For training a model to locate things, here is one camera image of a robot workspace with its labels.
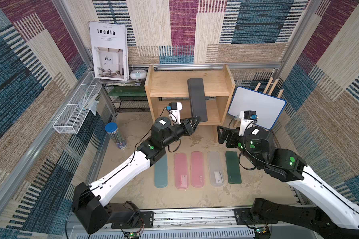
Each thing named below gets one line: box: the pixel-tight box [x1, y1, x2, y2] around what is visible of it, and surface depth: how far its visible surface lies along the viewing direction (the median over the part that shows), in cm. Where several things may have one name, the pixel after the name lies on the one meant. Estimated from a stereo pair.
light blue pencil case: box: [154, 152, 169, 189], surface depth 90 cm
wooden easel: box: [233, 77, 285, 128], surface depth 91 cm
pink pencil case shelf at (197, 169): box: [190, 151, 205, 188], surface depth 91 cm
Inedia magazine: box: [88, 21, 130, 82], surface depth 79 cm
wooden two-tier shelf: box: [144, 64, 236, 144], surface depth 76 cm
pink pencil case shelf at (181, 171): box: [174, 152, 189, 190], surface depth 92 cm
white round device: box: [129, 69, 148, 80], surface depth 88 cm
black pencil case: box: [187, 77, 208, 122], surface depth 67 cm
